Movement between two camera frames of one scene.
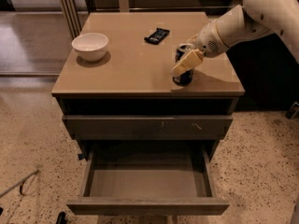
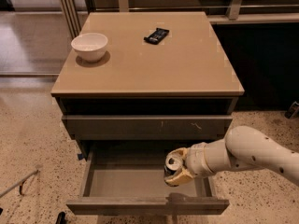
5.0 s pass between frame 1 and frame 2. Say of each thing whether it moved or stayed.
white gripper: moved
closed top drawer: stayed
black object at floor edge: stayed
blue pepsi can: moved
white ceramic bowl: stayed
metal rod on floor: stayed
